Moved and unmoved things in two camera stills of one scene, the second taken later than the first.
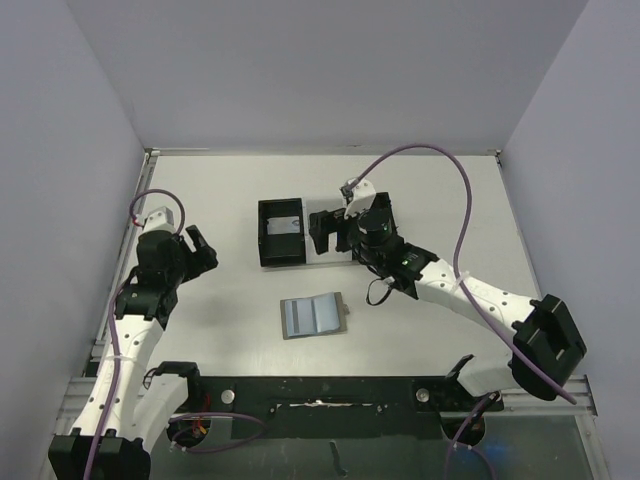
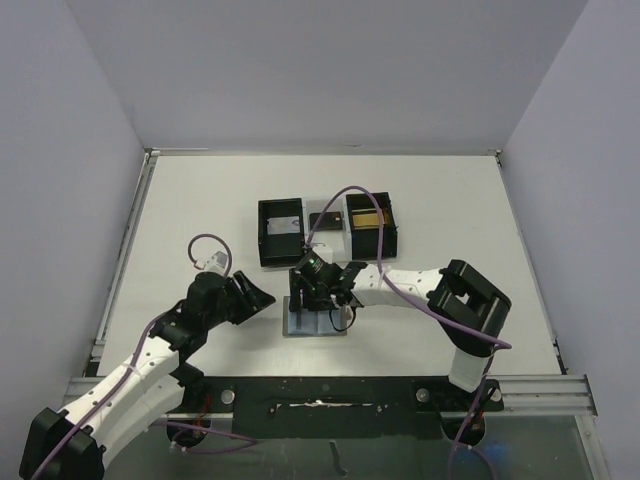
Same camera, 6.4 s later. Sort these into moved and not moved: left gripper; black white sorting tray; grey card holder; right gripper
Moved: right gripper; left gripper
Not moved: black white sorting tray; grey card holder
